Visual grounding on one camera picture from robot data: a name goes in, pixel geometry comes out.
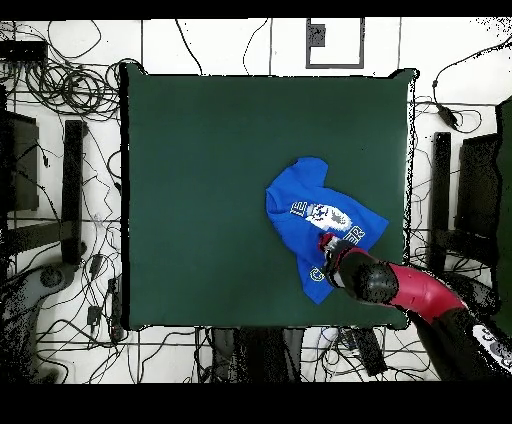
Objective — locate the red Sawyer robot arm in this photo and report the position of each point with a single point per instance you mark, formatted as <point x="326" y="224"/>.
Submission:
<point x="420" y="292"/>

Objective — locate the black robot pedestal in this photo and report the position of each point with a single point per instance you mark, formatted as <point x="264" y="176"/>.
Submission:
<point x="256" y="352"/>

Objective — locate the blue printed shirt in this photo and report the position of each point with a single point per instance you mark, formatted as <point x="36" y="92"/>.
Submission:
<point x="296" y="188"/>

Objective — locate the dark green table cloth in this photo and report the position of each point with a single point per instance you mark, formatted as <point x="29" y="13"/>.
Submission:
<point x="180" y="140"/>

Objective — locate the dark grey square tag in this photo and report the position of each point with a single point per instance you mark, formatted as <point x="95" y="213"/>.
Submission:
<point x="317" y="35"/>

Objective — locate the black frame leg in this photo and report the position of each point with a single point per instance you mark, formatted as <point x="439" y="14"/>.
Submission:
<point x="440" y="192"/>
<point x="72" y="180"/>

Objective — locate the dark box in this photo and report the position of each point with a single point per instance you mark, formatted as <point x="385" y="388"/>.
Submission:
<point x="22" y="168"/>
<point x="478" y="188"/>

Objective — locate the small black adapter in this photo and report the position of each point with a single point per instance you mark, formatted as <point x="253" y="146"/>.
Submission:
<point x="93" y="315"/>

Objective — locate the grey chair base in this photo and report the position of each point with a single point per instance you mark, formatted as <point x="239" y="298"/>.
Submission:
<point x="476" y="292"/>
<point x="52" y="276"/>

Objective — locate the green hanging cloth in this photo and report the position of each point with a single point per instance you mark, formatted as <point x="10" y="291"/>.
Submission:
<point x="506" y="200"/>

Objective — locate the black power adapter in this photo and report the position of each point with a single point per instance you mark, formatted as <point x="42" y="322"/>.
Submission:
<point x="447" y="116"/>

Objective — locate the black power strip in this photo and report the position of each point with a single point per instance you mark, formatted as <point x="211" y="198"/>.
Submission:
<point x="370" y="352"/>
<point x="116" y="304"/>

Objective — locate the black flat box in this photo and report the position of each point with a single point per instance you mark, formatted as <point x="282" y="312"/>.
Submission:
<point x="22" y="51"/>

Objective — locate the grey square floor frame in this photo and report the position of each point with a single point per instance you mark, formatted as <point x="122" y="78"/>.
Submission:
<point x="335" y="65"/>

